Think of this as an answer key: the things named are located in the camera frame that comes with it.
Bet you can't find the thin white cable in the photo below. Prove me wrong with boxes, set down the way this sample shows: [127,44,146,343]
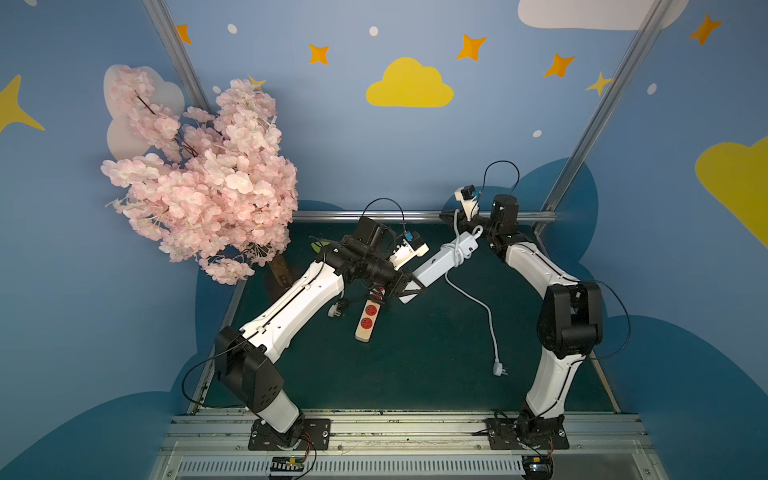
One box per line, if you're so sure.
[440,206,510,378]

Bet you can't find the beige red socket power strip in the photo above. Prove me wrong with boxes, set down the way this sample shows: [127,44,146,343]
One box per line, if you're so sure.
[355,300,381,343]

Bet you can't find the small white adapter strip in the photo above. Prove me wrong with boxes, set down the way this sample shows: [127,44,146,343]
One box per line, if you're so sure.
[413,232,480,289]

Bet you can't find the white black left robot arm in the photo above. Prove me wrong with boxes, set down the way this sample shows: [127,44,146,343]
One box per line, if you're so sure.
[214,216,429,436]

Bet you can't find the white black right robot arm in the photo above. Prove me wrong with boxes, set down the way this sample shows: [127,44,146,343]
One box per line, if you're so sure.
[484,194,603,424]

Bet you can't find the green yellow toy trowel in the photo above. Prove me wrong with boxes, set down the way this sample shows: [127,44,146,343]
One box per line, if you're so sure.
[311,240,329,254]

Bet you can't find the brown artificial tree trunk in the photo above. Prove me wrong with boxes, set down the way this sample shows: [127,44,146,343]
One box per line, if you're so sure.
[268,253,294,290]

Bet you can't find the pink blossom artificial tree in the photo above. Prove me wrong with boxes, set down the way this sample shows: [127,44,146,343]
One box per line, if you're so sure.
[101,66,298,285]

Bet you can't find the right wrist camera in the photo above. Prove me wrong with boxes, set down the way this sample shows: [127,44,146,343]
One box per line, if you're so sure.
[454,185,479,222]

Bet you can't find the horizontal aluminium frame rail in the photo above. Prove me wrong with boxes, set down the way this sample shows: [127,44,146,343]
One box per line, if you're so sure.
[293,210,557,224]

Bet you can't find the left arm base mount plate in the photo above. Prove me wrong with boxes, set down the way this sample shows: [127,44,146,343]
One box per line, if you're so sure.
[248,417,332,451]

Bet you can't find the right vertical aluminium post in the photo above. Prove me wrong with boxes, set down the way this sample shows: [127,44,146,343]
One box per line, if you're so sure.
[540,0,673,223]

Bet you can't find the vertical aluminium post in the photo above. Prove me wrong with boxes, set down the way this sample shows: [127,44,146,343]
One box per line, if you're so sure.
[142,0,211,110]
[540,0,673,223]

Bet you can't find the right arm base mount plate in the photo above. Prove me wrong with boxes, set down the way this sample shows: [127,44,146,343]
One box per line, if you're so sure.
[484,417,570,453]

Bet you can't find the front aluminium rail base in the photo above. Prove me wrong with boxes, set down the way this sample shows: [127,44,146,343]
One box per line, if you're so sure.
[149,410,667,479]

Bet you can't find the left vertical aluminium post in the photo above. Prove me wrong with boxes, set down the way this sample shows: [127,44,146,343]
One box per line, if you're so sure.
[142,0,211,110]

